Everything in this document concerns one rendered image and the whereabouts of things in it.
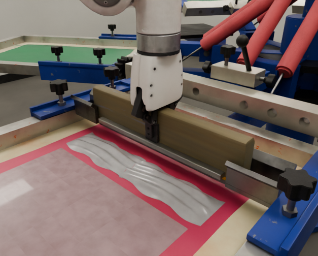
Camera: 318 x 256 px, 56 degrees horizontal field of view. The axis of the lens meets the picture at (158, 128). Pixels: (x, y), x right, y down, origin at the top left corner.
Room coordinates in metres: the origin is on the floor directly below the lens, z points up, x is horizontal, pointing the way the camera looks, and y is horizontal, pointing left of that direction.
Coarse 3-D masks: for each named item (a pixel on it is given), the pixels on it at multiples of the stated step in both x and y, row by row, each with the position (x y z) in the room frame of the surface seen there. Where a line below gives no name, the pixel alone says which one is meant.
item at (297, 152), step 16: (64, 112) 0.65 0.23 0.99; (192, 112) 0.65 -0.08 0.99; (208, 112) 0.65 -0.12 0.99; (0, 128) 0.57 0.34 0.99; (16, 128) 0.57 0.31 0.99; (32, 128) 0.59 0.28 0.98; (48, 128) 0.62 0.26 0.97; (240, 128) 0.57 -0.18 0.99; (256, 128) 0.57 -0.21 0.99; (0, 144) 0.54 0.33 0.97; (16, 144) 0.56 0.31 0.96; (256, 144) 0.54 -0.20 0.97; (272, 144) 0.52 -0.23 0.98; (288, 144) 0.50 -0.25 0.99; (304, 144) 0.50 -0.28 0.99; (288, 160) 0.49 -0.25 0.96; (304, 160) 0.47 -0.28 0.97
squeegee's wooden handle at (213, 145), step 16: (96, 96) 0.63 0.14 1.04; (112, 96) 0.59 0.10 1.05; (128, 96) 0.58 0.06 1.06; (112, 112) 0.59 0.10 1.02; (128, 112) 0.56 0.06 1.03; (160, 112) 0.50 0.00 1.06; (176, 112) 0.50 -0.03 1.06; (128, 128) 0.56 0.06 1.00; (144, 128) 0.53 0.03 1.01; (160, 128) 0.50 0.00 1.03; (176, 128) 0.47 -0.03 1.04; (192, 128) 0.45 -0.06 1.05; (208, 128) 0.43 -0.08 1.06; (224, 128) 0.43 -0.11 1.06; (176, 144) 0.47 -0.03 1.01; (192, 144) 0.45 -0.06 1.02; (208, 144) 0.43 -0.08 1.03; (224, 144) 0.41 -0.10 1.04; (240, 144) 0.39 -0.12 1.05; (208, 160) 0.42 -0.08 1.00; (224, 160) 0.40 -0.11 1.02; (240, 160) 0.39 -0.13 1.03; (224, 176) 0.40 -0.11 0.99
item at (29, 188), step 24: (48, 144) 0.56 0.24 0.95; (120, 144) 0.56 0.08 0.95; (0, 168) 0.47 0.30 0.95; (24, 168) 0.47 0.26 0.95; (48, 168) 0.47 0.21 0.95; (72, 168) 0.47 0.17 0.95; (96, 168) 0.47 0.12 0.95; (0, 192) 0.40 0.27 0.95; (24, 192) 0.40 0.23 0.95; (48, 192) 0.40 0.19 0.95; (72, 192) 0.40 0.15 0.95; (0, 216) 0.34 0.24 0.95; (24, 216) 0.34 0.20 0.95; (48, 216) 0.34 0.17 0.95; (0, 240) 0.30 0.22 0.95
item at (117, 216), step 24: (168, 168) 0.47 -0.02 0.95; (96, 192) 0.40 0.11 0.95; (120, 192) 0.40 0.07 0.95; (216, 192) 0.40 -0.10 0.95; (72, 216) 0.34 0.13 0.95; (96, 216) 0.34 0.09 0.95; (120, 216) 0.34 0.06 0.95; (144, 216) 0.34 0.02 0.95; (168, 216) 0.34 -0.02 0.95; (216, 216) 0.34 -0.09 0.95; (24, 240) 0.30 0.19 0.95; (48, 240) 0.30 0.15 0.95; (72, 240) 0.30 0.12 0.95; (96, 240) 0.30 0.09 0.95; (120, 240) 0.30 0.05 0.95; (144, 240) 0.30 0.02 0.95; (168, 240) 0.30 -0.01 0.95; (192, 240) 0.30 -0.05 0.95
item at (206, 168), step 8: (104, 120) 0.60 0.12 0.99; (112, 128) 0.58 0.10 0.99; (120, 128) 0.56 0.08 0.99; (128, 136) 0.54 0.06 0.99; (136, 136) 0.53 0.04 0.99; (144, 136) 0.53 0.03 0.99; (152, 144) 0.50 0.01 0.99; (160, 144) 0.49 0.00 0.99; (168, 152) 0.47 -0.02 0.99; (176, 152) 0.46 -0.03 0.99; (184, 160) 0.44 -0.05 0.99; (192, 160) 0.44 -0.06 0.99; (200, 168) 0.42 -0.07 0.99; (208, 168) 0.41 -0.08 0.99; (216, 168) 0.41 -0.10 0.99; (216, 176) 0.40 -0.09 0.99
